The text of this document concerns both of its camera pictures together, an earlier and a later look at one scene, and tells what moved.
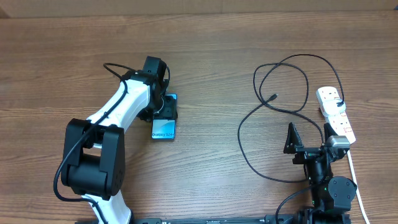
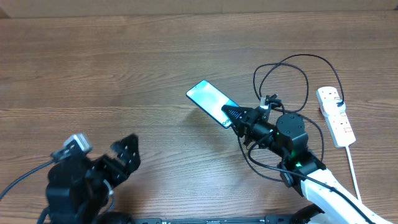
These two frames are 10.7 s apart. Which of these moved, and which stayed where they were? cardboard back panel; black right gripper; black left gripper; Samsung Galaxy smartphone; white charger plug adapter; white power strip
Moved: Samsung Galaxy smartphone; black left gripper; black right gripper
Stayed: cardboard back panel; white charger plug adapter; white power strip
